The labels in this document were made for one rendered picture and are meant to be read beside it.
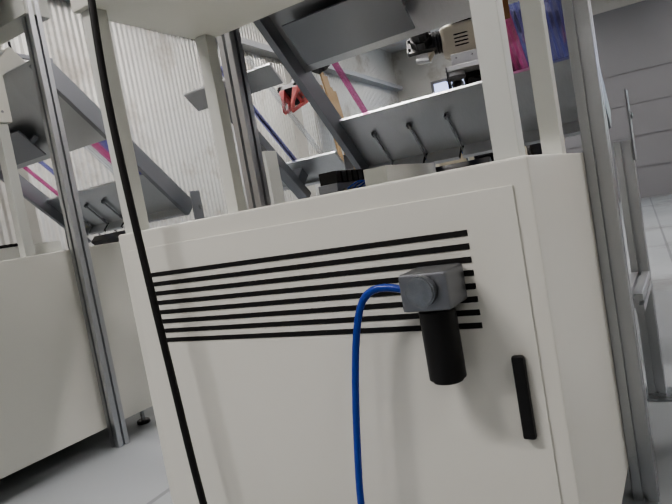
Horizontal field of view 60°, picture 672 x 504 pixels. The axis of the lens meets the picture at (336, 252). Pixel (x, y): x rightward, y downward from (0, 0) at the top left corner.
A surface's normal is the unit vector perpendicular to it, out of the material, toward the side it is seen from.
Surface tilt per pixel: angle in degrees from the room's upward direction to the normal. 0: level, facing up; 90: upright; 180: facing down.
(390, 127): 136
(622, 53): 90
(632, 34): 90
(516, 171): 90
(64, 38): 90
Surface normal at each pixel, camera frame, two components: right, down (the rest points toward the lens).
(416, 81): -0.45, 0.14
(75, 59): 0.88, -0.12
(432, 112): -0.23, 0.81
